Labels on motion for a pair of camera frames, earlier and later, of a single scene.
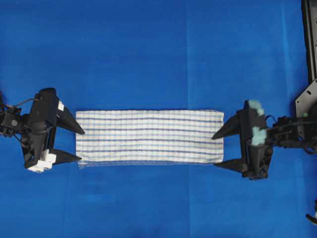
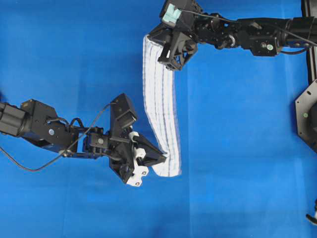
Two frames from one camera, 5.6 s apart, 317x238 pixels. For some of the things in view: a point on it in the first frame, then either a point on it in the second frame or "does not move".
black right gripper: (250, 123) → (178, 32)
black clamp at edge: (313, 220) does not move
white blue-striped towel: (149, 137) → (160, 85)
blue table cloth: (202, 55) does not move
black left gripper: (38, 157) → (122, 116)
